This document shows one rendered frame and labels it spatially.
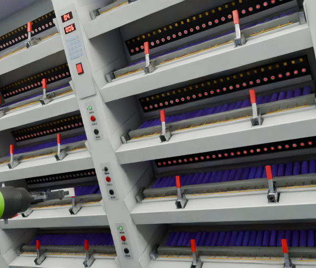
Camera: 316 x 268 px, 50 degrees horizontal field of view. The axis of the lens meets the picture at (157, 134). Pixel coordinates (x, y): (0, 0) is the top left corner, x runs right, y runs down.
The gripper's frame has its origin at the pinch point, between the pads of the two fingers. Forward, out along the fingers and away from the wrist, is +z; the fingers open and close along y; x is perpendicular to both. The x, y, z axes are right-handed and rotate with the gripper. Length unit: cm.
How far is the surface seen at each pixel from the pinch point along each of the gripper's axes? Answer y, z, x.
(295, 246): 71, 15, -21
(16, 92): -32, 9, 45
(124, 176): 25.5, 2.5, 3.2
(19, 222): -29.6, 3.5, -9.7
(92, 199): 4.9, 8.8, -3.5
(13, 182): -44.5, 12.8, 6.5
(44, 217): -14.7, 3.2, -8.3
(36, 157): -18.0, 4.9, 14.7
